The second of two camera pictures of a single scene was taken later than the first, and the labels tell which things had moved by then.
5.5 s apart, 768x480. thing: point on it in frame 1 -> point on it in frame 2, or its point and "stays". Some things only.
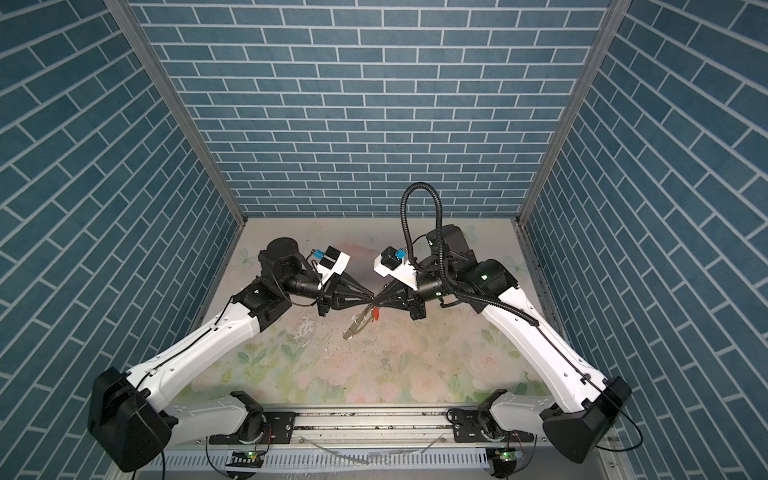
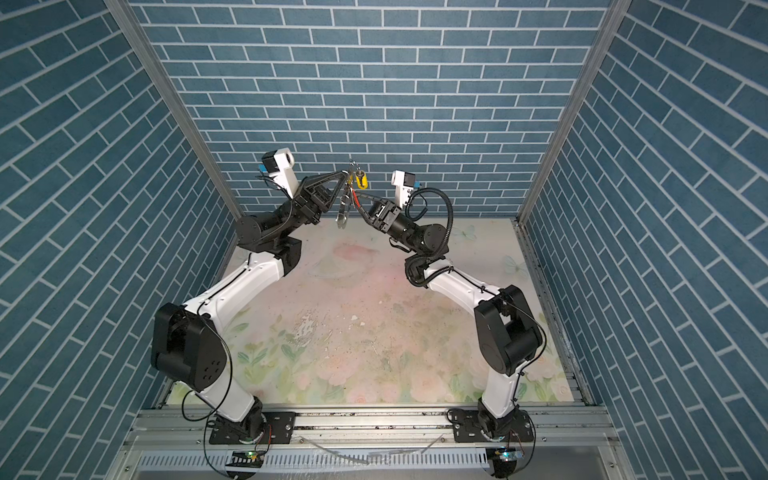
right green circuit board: x=509 y=454 stays
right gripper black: x=401 y=295 -> x=381 y=221
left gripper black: x=337 y=291 -> x=308 y=205
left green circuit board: x=245 y=459 stays
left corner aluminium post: x=180 y=105 stays
